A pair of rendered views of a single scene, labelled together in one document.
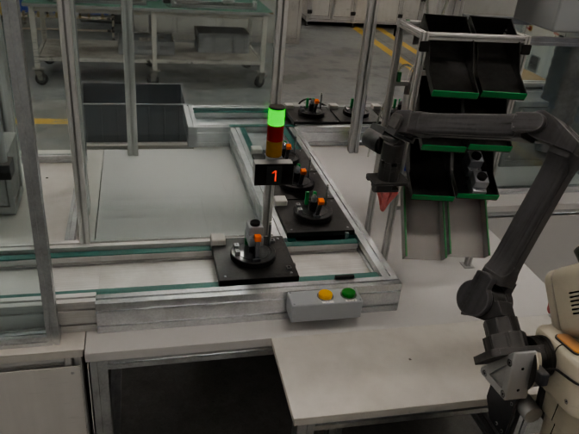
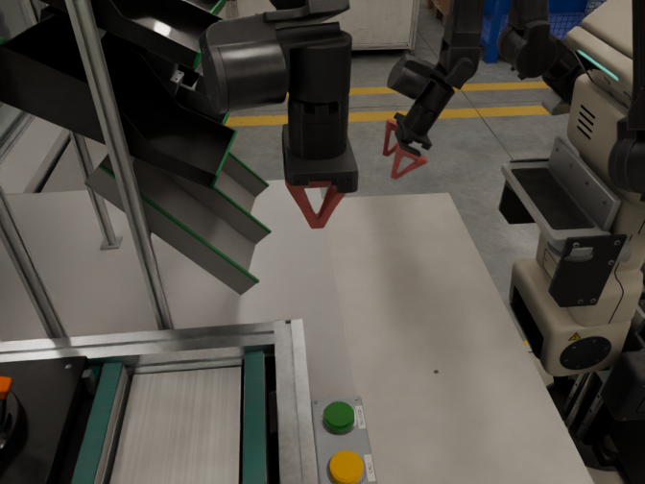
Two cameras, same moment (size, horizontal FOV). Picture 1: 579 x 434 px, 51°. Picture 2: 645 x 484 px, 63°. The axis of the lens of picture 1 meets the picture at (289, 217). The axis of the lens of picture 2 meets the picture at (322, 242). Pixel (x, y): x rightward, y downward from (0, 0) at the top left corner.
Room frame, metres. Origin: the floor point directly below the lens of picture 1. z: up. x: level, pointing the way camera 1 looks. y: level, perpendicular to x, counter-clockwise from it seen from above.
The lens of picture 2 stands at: (1.41, 0.20, 1.57)
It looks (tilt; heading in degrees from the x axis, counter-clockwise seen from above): 38 degrees down; 280
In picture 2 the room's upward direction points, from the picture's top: straight up
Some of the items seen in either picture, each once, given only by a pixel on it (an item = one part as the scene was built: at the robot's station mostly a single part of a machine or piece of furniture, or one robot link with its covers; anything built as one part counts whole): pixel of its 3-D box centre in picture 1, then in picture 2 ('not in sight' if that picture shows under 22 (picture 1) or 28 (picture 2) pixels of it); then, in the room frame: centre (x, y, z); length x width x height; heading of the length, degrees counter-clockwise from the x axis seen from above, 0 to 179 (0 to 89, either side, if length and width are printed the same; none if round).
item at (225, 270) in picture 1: (252, 258); not in sight; (1.60, 0.10, 0.96); 0.24 x 0.24 x 0.02; 15
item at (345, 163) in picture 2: (389, 171); (318, 128); (1.49, -0.25, 1.34); 0.10 x 0.07 x 0.07; 106
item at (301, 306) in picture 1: (324, 304); (346, 482); (1.43, -0.12, 0.93); 0.21 x 0.07 x 0.06; 105
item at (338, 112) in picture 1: (357, 106); not in sight; (3.09, -0.30, 1.01); 0.24 x 0.24 x 0.13; 15
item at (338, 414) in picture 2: (348, 294); (339, 418); (1.45, -0.19, 0.96); 0.04 x 0.04 x 0.02
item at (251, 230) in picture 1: (253, 229); not in sight; (1.60, 0.10, 1.06); 0.08 x 0.04 x 0.07; 18
